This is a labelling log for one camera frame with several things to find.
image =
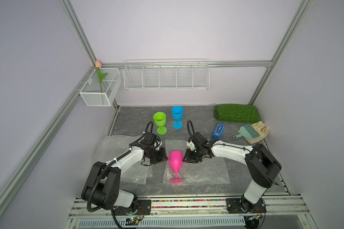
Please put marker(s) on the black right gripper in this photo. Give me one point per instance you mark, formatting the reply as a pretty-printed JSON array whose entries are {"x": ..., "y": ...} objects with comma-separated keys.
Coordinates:
[{"x": 188, "y": 158}]

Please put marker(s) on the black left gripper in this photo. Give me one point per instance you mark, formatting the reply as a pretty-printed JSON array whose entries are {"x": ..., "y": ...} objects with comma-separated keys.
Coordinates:
[{"x": 161, "y": 158}]

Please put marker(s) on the pink plastic wine glass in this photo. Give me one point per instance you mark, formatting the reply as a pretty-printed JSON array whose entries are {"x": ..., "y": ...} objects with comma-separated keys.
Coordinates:
[{"x": 176, "y": 160}]

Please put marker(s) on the bubble wrap sheet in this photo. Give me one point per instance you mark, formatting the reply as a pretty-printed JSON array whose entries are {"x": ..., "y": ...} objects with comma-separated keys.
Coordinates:
[
  {"x": 209, "y": 171},
  {"x": 114, "y": 146}
]

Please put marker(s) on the blue tape dispenser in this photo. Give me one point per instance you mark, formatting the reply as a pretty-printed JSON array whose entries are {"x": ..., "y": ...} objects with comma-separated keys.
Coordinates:
[{"x": 218, "y": 131}]

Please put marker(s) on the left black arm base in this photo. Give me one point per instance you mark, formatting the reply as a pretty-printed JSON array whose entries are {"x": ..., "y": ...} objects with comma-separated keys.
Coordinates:
[{"x": 143, "y": 207}]

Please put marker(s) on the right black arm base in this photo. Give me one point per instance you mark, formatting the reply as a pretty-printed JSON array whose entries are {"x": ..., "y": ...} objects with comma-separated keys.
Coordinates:
[{"x": 241, "y": 205}]

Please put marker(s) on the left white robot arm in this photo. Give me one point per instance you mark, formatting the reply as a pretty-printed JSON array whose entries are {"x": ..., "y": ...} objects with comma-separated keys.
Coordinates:
[{"x": 102, "y": 188}]

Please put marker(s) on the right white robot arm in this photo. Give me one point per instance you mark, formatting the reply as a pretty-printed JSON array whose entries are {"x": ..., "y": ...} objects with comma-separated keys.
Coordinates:
[{"x": 261, "y": 163}]

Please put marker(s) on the green plastic wine glass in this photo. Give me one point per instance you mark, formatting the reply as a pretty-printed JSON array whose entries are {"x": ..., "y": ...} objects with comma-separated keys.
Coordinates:
[{"x": 160, "y": 121}]

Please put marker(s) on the blue plastic wine glass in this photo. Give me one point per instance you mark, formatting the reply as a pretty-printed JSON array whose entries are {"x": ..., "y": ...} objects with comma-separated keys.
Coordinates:
[{"x": 177, "y": 113}]

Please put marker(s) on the green dustpan brush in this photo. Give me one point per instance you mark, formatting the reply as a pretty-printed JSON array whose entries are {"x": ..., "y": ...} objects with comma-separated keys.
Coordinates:
[{"x": 247, "y": 131}]

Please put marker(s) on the green artificial grass mat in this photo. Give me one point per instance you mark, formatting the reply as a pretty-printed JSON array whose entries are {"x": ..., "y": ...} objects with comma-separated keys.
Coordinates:
[{"x": 237, "y": 113}]

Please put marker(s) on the beige cloth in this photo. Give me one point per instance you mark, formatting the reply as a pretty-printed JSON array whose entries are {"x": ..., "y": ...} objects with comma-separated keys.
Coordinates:
[{"x": 262, "y": 130}]

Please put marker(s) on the artificial pink tulip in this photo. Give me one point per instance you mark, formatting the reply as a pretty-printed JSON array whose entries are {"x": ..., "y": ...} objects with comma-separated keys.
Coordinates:
[{"x": 101, "y": 75}]

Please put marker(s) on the white slotted cable duct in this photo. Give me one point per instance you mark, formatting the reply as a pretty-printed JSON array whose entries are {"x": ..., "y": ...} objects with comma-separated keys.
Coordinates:
[{"x": 169, "y": 222}]

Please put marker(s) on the white wire wall shelf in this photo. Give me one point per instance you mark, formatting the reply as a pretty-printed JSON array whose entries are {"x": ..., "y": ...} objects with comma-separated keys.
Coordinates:
[{"x": 167, "y": 74}]

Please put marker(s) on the white mesh wall basket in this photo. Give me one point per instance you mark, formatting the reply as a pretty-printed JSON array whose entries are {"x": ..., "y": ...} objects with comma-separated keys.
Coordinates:
[{"x": 91, "y": 93}]

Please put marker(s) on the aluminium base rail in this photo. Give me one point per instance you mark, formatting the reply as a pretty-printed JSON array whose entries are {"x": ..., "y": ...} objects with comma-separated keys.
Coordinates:
[{"x": 283, "y": 211}]

